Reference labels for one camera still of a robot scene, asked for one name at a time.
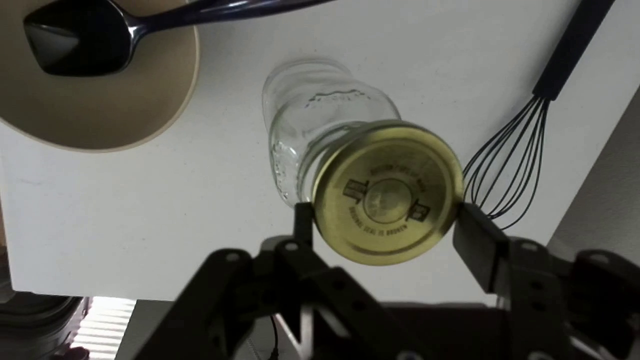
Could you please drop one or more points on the gold metal jar lid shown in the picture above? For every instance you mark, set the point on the gold metal jar lid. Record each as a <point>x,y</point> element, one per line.
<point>390,192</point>

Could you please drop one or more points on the black spoon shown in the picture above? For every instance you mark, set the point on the black spoon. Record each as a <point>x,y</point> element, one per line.
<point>73,37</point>

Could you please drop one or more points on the white slatted vent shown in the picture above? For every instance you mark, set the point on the white slatted vent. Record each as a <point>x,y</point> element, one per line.
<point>107,331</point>

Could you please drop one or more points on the clear glass jar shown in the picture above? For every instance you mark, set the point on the clear glass jar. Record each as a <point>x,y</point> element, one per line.
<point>312,106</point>

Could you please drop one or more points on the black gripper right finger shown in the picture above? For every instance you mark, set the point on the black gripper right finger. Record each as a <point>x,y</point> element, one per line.
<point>482,250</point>

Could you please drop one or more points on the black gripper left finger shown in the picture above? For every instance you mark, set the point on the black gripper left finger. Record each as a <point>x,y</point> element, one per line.
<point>303,226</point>

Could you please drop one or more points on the black whisk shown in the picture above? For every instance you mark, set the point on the black whisk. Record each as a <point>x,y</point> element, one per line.
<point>566,53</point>

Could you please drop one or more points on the tan ceramic bowl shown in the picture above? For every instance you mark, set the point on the tan ceramic bowl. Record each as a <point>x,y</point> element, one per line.
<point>100,106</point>

